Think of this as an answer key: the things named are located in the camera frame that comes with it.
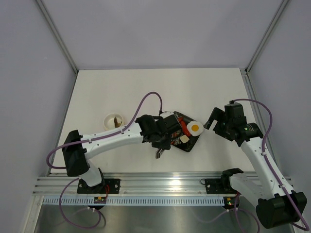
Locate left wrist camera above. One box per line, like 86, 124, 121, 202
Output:
159, 111, 174, 118

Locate cream tofu block toy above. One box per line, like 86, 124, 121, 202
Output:
179, 135, 190, 144

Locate red sausage toy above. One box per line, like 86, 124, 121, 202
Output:
180, 120, 191, 137

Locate cream pink lunch box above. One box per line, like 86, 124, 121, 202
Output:
103, 113, 125, 131

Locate white slotted cable duct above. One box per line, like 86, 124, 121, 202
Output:
43, 196, 225, 206

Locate aluminium frame post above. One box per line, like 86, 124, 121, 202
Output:
34, 0, 79, 75
244, 0, 291, 75

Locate left aluminium frame post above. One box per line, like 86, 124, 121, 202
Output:
34, 0, 79, 75

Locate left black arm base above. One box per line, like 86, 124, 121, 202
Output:
77, 178, 121, 194

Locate fried egg toy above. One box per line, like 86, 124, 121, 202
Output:
187, 121, 204, 136

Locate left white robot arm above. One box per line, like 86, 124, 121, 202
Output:
62, 114, 182, 193

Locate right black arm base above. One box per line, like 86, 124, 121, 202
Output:
200, 178, 238, 195

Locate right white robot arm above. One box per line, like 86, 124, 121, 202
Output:
204, 100, 310, 231

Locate right aluminium frame post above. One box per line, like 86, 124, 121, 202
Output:
244, 0, 291, 75

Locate metal tongs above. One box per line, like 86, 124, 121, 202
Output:
155, 149, 165, 159

